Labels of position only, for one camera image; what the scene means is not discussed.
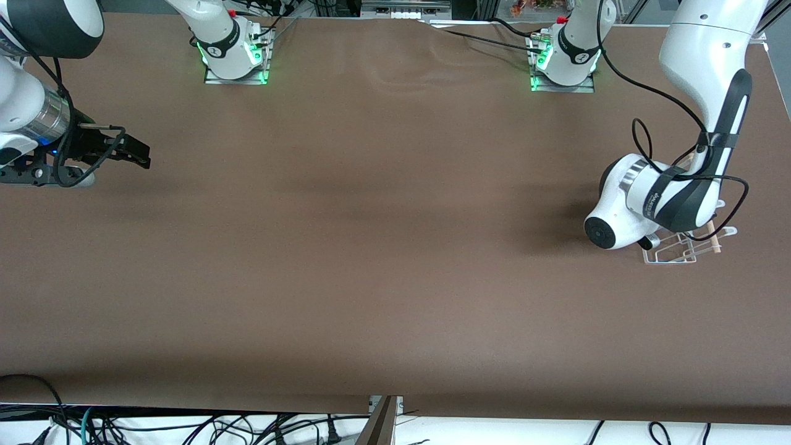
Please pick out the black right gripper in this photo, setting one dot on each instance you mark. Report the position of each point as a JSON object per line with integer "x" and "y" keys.
{"x": 87, "y": 143}

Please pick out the wooden rack rod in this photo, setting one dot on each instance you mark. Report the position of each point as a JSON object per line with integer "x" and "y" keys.
{"x": 714, "y": 238}

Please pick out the aluminium frame strut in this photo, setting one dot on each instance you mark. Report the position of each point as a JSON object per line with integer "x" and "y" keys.
{"x": 761, "y": 36}

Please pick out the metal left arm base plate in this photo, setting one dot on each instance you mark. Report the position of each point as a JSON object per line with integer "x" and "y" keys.
{"x": 544, "y": 88}

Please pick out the white power strip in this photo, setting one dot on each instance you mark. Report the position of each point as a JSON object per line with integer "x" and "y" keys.
{"x": 405, "y": 7}

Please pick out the orange background object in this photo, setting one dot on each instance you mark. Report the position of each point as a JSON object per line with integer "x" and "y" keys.
{"x": 531, "y": 6}

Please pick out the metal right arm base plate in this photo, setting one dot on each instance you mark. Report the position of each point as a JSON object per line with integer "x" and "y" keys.
{"x": 213, "y": 79}

